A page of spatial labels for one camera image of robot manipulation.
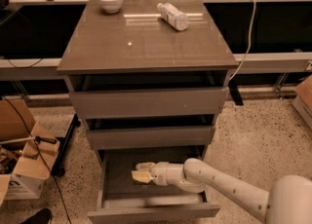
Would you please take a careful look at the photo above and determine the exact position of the cardboard box at right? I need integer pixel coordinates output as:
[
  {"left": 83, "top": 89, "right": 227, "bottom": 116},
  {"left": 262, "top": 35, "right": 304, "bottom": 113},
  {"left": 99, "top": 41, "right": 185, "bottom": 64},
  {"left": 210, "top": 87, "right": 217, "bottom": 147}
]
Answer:
[{"left": 292, "top": 75, "right": 312, "bottom": 130}]

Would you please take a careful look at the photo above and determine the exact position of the grey drawer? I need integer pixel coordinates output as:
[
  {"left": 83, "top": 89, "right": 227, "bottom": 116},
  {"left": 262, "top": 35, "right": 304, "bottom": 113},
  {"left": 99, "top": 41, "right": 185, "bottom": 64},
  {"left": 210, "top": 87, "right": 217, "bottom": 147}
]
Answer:
[
  {"left": 86, "top": 115, "right": 215, "bottom": 150},
  {"left": 68, "top": 74, "right": 229, "bottom": 119},
  {"left": 88, "top": 146, "right": 219, "bottom": 224}
]

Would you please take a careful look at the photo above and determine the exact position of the black metal stand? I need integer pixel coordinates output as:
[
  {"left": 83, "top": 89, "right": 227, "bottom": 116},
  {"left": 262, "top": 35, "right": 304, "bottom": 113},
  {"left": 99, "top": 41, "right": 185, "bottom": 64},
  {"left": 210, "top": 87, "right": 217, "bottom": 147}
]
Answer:
[{"left": 51, "top": 115, "right": 81, "bottom": 177}]

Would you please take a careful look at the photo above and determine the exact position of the black shoe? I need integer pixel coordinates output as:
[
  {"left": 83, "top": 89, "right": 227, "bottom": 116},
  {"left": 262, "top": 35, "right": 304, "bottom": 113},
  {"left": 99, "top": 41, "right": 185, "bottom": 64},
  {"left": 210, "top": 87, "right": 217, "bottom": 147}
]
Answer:
[{"left": 20, "top": 208, "right": 52, "bottom": 224}]

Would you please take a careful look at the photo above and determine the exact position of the white plastic bottle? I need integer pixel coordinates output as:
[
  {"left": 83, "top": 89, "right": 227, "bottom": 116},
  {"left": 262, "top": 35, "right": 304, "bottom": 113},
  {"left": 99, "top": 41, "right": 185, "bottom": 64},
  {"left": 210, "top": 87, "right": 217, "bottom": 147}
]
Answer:
[{"left": 157, "top": 3, "right": 188, "bottom": 31}]

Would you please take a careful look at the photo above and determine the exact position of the black handled tool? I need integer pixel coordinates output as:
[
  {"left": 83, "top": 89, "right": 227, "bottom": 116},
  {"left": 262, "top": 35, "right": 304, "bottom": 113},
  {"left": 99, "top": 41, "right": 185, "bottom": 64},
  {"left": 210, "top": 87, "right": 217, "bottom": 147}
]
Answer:
[{"left": 0, "top": 136, "right": 57, "bottom": 145}]

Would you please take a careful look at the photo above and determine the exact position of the grey bottom drawer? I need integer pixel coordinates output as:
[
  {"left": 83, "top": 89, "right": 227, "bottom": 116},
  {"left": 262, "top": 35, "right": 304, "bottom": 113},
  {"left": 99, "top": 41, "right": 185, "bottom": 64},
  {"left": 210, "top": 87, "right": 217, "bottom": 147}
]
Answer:
[{"left": 88, "top": 146, "right": 219, "bottom": 224}]

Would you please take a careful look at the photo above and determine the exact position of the white power cable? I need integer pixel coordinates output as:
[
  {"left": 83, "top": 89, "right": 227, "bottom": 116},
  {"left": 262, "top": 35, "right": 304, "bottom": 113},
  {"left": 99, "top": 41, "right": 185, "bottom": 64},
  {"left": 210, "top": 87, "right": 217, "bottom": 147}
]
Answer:
[{"left": 228, "top": 0, "right": 257, "bottom": 82}]

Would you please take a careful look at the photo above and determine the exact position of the open cardboard box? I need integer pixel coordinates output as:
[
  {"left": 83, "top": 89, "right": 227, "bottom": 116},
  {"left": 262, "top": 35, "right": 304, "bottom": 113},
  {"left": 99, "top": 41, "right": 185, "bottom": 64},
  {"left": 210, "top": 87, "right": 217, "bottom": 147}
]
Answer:
[{"left": 0, "top": 99, "right": 60, "bottom": 205}]

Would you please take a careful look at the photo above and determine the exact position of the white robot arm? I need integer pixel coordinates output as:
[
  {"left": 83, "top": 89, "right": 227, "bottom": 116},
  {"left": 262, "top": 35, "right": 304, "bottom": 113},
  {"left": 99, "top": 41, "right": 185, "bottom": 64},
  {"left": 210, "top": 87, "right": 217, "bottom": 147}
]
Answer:
[{"left": 132, "top": 158, "right": 312, "bottom": 224}]

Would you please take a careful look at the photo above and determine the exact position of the black cable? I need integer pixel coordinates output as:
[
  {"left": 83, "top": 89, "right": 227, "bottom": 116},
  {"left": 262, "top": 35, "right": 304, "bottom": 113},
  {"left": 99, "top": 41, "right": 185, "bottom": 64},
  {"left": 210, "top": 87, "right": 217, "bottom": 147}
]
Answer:
[{"left": 1, "top": 94, "right": 73, "bottom": 224}]

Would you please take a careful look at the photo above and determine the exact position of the grey top drawer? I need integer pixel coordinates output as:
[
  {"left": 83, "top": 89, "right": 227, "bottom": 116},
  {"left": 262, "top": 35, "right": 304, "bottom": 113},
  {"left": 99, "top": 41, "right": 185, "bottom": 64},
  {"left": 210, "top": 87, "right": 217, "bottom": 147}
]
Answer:
[{"left": 68, "top": 74, "right": 229, "bottom": 119}]

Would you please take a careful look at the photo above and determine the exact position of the grey drawer cabinet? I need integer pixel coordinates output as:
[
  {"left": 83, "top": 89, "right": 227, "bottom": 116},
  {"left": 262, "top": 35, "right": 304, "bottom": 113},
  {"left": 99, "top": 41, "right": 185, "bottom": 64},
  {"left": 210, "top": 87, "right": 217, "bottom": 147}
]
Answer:
[{"left": 57, "top": 0, "right": 240, "bottom": 224}]

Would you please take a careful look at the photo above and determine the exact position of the grey middle drawer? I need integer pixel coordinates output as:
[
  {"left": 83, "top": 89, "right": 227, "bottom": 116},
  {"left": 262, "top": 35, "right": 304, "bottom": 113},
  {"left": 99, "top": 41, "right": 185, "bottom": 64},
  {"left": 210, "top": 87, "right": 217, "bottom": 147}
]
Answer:
[{"left": 86, "top": 115, "right": 215, "bottom": 150}]

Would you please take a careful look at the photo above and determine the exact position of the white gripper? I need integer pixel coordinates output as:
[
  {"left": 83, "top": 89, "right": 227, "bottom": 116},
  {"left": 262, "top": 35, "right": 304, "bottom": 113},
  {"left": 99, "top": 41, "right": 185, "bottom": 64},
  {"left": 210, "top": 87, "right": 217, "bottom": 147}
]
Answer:
[{"left": 132, "top": 162, "right": 185, "bottom": 186}]

